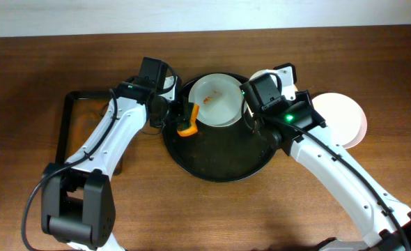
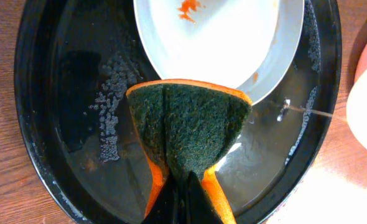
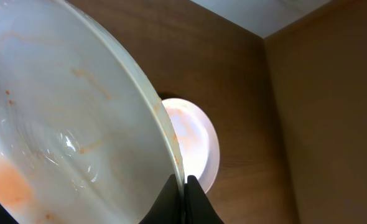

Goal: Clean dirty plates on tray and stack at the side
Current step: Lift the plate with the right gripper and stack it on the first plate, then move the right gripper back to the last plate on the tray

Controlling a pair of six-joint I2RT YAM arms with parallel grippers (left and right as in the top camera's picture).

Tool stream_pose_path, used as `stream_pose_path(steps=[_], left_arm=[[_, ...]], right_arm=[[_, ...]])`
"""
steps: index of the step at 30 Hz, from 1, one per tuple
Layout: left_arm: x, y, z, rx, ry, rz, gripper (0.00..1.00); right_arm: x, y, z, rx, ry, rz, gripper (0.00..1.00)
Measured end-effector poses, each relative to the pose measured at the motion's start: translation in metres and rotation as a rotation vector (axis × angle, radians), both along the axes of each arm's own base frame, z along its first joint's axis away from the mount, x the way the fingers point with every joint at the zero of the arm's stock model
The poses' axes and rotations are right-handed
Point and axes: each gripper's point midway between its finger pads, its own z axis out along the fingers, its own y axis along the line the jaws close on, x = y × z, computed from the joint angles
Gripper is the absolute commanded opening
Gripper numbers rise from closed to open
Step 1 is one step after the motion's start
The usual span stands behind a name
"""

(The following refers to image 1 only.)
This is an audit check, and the orange green scrub sponge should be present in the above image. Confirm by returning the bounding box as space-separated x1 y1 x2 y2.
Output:
177 102 199 137

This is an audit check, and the white plate with small stains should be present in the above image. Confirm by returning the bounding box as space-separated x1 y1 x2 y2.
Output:
188 73 243 128

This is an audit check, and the white plate with ketchup smear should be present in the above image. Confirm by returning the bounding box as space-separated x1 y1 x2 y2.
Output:
249 68 299 118

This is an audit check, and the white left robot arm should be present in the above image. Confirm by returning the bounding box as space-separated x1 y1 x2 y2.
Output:
40 90 176 250

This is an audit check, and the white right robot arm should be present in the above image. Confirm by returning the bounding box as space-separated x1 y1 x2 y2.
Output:
260 100 411 250

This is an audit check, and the round black serving tray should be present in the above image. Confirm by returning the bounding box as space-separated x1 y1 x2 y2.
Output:
162 73 275 182

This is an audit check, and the black rectangular water tray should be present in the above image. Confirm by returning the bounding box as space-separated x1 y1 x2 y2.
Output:
55 91 110 165

